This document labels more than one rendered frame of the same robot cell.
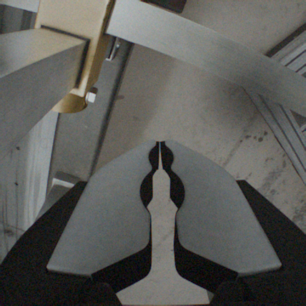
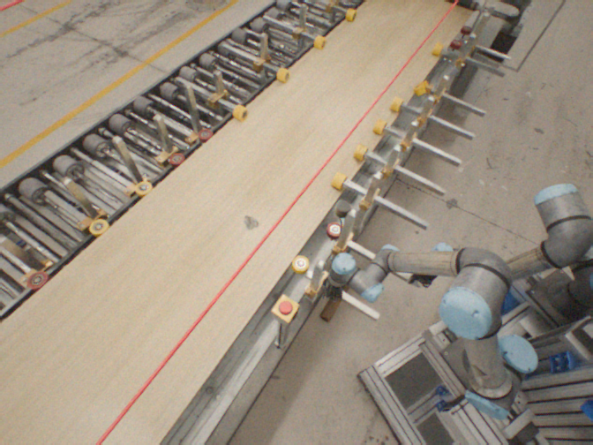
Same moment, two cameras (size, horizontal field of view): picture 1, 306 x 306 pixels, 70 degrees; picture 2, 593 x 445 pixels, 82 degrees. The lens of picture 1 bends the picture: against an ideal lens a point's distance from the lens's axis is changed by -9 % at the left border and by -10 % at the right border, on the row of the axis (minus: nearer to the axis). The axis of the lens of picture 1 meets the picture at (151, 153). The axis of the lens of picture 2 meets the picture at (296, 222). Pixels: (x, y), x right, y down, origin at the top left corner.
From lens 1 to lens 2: 143 cm
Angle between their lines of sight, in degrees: 63
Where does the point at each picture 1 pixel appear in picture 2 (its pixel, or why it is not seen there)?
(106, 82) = (308, 309)
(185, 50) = not seen: hidden behind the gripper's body
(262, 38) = (377, 355)
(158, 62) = (308, 358)
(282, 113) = (388, 395)
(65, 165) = not seen: hidden behind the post
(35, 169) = (258, 346)
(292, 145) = (401, 426)
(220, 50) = not seen: hidden behind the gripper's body
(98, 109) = (304, 316)
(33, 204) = (243, 367)
